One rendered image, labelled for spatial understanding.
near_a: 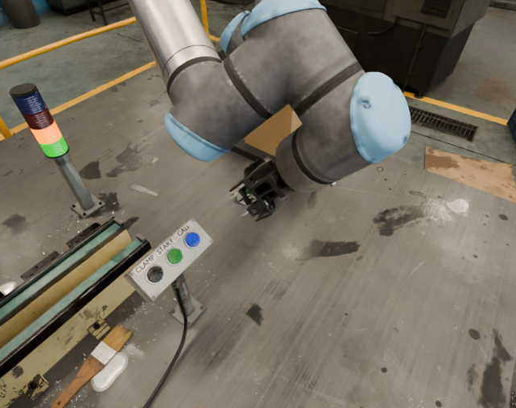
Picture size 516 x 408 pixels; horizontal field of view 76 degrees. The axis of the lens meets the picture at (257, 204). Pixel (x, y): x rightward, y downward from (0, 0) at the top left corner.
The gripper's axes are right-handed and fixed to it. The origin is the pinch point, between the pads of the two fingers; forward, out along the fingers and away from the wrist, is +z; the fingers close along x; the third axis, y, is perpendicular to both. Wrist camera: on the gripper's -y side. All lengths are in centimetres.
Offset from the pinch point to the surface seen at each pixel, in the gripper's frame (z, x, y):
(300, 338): 13.6, 35.9, 5.5
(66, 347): 38, 1, 40
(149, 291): 8.0, 1.4, 24.1
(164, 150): 64, -28, -26
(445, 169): 68, 95, -193
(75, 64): 302, -203, -136
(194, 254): 8.0, 2.3, 13.2
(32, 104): 30, -49, 10
